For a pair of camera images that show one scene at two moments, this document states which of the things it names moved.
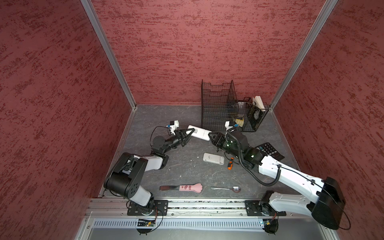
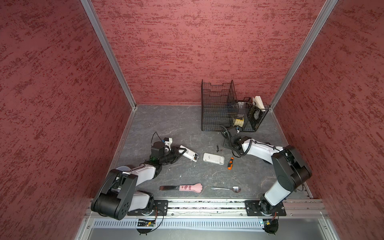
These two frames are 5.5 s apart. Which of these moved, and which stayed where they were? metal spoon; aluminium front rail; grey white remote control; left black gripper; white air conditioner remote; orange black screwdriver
Moved: left black gripper; white air conditioner remote
Stayed: aluminium front rail; orange black screwdriver; metal spoon; grey white remote control
